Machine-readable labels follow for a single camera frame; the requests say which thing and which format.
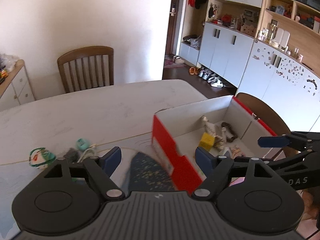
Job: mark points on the row of shoes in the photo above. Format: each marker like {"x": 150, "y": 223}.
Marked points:
{"x": 212, "y": 78}

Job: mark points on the white green oval device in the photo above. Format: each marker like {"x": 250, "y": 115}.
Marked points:
{"x": 87, "y": 153}

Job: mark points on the white slippers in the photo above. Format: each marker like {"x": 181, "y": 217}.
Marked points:
{"x": 178, "y": 59}

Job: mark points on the orange slippers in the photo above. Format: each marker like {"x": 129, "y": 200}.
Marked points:
{"x": 194, "y": 70}

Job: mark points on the clear plastic bags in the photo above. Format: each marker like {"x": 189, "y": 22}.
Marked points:
{"x": 6, "y": 61}

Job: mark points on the grey plastic bag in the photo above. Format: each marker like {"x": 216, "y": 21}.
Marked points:
{"x": 196, "y": 42}

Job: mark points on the grey wooden wall cabinet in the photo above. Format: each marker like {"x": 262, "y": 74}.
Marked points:
{"x": 250, "y": 55}

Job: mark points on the black hanging bag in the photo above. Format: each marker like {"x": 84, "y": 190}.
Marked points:
{"x": 201, "y": 0}

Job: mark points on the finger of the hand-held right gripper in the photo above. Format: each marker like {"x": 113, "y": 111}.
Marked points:
{"x": 287, "y": 158}
{"x": 273, "y": 141}

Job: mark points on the dark grey fuzzy scrunchie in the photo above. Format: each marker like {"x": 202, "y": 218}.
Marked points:
{"x": 71, "y": 154}

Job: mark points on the white wooden sideboard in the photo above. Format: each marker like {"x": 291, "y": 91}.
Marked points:
{"x": 15, "y": 90}

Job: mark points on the patterned doormat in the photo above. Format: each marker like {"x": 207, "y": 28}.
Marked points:
{"x": 173, "y": 63}

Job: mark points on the small yellow box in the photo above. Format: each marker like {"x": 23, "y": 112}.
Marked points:
{"x": 207, "y": 141}

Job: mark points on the blue fan-shaped placemat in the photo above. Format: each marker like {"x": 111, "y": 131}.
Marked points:
{"x": 147, "y": 175}

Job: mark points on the striped plush animal toy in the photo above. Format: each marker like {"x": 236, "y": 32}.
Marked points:
{"x": 212, "y": 130}

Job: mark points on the person's right hand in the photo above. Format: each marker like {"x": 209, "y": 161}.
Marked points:
{"x": 310, "y": 202}

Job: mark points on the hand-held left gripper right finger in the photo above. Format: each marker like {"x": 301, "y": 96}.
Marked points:
{"x": 203, "y": 158}

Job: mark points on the dark wooden entrance door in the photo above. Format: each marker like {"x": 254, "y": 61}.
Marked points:
{"x": 173, "y": 17}

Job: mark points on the wooden slat-back chair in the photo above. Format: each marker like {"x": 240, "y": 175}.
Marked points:
{"x": 85, "y": 67}

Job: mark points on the wooden round-back chair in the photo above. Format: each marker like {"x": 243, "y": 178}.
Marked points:
{"x": 265, "y": 110}

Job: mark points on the red cardboard shoe box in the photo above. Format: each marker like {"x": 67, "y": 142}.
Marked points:
{"x": 172, "y": 155}

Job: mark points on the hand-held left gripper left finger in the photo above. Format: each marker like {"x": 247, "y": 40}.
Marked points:
{"x": 112, "y": 158}

